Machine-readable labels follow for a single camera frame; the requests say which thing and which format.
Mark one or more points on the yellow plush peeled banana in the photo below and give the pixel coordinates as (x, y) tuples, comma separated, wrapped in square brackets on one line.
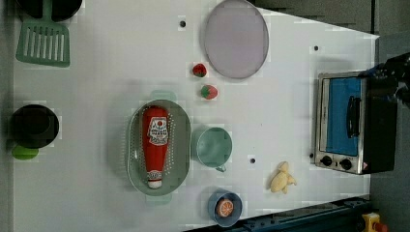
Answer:
[(283, 179)]

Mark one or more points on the green slotted spatula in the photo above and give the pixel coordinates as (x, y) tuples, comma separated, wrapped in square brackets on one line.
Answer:
[(43, 41)]

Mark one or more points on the round lavender plate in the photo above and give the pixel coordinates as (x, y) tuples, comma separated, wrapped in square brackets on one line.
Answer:
[(236, 39)]

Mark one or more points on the black round container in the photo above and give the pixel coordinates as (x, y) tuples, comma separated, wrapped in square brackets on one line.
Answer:
[(61, 9)]

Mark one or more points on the teal green cup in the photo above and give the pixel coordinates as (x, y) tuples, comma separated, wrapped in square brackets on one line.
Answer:
[(212, 147)]

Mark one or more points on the plush orange slice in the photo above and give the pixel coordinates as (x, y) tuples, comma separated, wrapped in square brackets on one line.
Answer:
[(225, 208)]

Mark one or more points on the yellow red clamp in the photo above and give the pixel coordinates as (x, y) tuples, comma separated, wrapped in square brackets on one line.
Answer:
[(373, 223)]

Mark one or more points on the green oval strainer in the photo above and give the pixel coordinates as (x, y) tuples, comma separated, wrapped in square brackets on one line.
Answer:
[(177, 160)]

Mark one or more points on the lime green round object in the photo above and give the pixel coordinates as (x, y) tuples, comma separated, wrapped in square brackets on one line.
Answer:
[(23, 153)]

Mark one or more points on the red plush ketchup bottle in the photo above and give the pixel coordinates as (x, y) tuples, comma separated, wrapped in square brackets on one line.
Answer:
[(155, 137)]

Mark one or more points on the blue bowl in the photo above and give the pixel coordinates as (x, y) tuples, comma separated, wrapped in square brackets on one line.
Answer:
[(212, 205)]

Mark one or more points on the black round pot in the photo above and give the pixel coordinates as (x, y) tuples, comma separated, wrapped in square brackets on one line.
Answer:
[(34, 126)]

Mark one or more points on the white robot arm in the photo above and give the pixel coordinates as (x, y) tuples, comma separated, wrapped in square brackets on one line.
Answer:
[(389, 81)]

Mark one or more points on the dark red plush strawberry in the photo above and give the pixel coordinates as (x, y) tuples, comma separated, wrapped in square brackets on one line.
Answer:
[(199, 70)]

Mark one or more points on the silver black toaster oven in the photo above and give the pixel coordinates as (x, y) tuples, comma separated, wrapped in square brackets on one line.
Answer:
[(355, 129)]

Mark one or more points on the pink red plush strawberry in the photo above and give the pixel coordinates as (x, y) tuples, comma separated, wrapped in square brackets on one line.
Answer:
[(209, 92)]

